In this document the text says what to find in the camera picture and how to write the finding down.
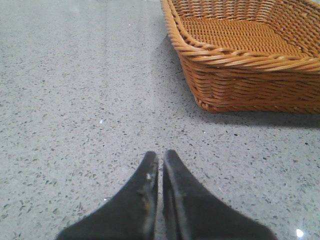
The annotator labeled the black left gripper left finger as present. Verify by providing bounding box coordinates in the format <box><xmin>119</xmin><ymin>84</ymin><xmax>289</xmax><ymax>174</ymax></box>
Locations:
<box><xmin>57</xmin><ymin>151</ymin><xmax>159</xmax><ymax>240</ymax></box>

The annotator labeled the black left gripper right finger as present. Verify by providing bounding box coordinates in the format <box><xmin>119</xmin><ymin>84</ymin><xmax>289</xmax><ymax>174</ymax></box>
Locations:
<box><xmin>162</xmin><ymin>150</ymin><xmax>277</xmax><ymax>240</ymax></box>

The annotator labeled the brown wicker basket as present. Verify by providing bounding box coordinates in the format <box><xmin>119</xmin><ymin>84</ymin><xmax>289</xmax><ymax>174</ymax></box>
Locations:
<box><xmin>161</xmin><ymin>0</ymin><xmax>320</xmax><ymax>114</ymax></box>

